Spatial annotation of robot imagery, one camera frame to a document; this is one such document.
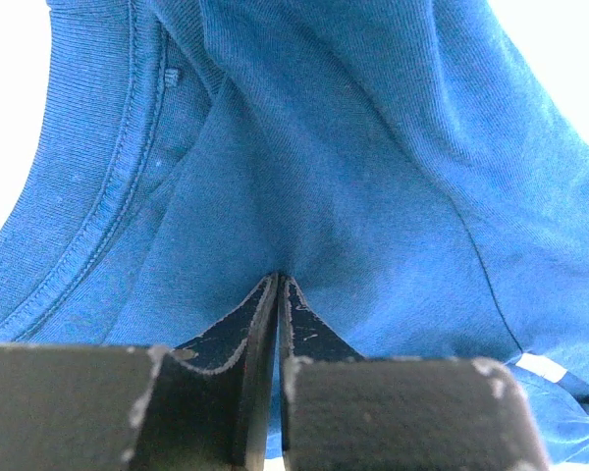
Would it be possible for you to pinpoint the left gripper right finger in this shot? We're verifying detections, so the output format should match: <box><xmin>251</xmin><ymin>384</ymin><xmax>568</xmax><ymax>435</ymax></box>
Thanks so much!
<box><xmin>278</xmin><ymin>277</ymin><xmax>550</xmax><ymax>470</ymax></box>

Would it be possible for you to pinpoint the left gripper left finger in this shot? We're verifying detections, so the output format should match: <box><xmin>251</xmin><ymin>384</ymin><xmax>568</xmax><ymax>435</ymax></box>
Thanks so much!
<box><xmin>0</xmin><ymin>275</ymin><xmax>278</xmax><ymax>470</ymax></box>

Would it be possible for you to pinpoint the blue t shirt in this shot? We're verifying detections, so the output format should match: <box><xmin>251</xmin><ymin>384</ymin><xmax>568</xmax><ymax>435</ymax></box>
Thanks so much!
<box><xmin>0</xmin><ymin>1</ymin><xmax>589</xmax><ymax>464</ymax></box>

